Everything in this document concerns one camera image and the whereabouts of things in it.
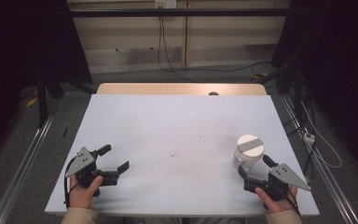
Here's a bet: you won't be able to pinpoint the black floor cable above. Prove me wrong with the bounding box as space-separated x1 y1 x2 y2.
167 61 273 75

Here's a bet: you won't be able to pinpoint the person's right hand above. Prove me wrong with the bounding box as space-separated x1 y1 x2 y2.
255 186 298 215

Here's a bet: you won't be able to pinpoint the right hand-held gripper black cable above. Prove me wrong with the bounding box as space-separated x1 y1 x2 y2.
287 189 302 218

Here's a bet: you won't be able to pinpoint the yellow floor tape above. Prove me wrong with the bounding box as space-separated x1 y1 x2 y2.
25 96 39 108

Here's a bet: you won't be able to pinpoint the person's left hand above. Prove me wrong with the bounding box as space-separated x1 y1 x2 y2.
69 174 104 209

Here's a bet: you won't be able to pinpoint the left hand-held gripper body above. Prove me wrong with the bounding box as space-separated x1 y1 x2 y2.
64 147 120 188

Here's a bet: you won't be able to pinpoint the white board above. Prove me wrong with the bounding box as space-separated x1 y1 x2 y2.
44 93 321 217

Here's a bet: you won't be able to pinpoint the metal floor rail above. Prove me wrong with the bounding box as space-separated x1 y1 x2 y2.
0 114 56 224
280 93 358 224

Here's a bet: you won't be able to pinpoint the wooden table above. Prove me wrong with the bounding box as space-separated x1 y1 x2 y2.
96 82 268 96

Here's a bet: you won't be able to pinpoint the white cable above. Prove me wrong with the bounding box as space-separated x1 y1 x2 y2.
300 102 343 170

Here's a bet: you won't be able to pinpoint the black hanging cables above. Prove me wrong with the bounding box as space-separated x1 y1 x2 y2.
157 15 198 83

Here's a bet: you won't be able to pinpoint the black horizontal bar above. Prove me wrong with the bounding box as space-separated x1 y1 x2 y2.
69 7 291 19

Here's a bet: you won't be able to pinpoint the left hand-held gripper black cable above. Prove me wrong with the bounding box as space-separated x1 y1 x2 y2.
63 157 79 209

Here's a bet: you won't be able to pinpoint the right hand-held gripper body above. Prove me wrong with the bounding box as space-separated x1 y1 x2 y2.
243 163 312 202

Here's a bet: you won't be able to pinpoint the white wall socket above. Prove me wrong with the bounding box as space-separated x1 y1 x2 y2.
154 0 177 9

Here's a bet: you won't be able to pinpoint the black metal stand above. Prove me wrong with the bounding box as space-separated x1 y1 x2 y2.
35 74 65 129
255 59 307 120

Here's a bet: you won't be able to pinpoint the black curtain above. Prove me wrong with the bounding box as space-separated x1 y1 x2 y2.
271 0 358 180
0 0 93 166

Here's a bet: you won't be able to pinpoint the hand-held gripper black cable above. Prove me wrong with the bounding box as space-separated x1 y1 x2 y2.
287 189 302 218
63 157 79 209

